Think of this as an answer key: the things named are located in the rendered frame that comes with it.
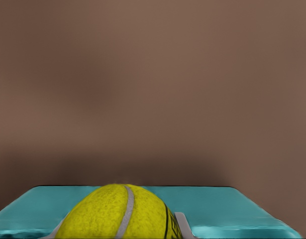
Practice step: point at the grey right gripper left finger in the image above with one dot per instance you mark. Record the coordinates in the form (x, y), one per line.
(54, 234)

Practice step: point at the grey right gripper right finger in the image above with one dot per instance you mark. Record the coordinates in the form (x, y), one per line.
(183, 225)

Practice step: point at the yellow tennis ball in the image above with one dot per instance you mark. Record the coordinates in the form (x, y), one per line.
(105, 214)

